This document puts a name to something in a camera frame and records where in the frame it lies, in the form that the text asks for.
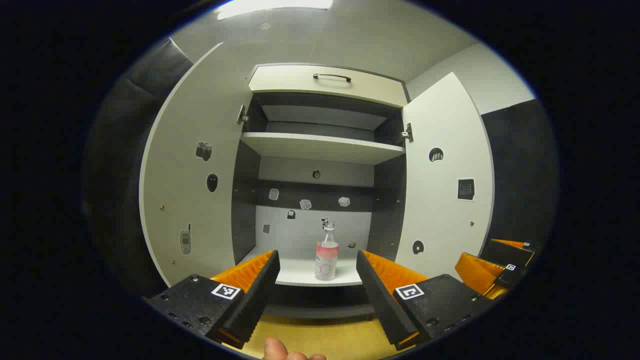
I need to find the ceiling light panel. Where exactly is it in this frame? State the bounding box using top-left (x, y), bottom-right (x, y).
top-left (216, 0), bottom-right (334, 21)

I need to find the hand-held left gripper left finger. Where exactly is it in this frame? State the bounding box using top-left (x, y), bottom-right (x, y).
top-left (144, 249), bottom-right (282, 351)

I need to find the white cabinet drawer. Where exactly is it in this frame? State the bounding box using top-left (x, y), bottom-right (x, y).
top-left (248, 64), bottom-right (410, 108)

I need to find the white cabinet door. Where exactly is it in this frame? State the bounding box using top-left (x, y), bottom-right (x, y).
top-left (139, 42), bottom-right (261, 288)
top-left (395, 72), bottom-right (496, 281)

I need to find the black backdrop cloth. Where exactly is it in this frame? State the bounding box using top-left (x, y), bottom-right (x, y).
top-left (82, 37), bottom-right (558, 298)

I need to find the white and grey cabinet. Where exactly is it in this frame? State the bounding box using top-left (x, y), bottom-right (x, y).
top-left (231, 62), bottom-right (413, 321)

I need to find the clear bottle with pink label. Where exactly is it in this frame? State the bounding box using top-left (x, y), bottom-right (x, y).
top-left (314, 222), bottom-right (340, 282)

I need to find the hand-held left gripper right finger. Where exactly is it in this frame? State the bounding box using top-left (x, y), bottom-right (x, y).
top-left (355, 249), bottom-right (495, 352)

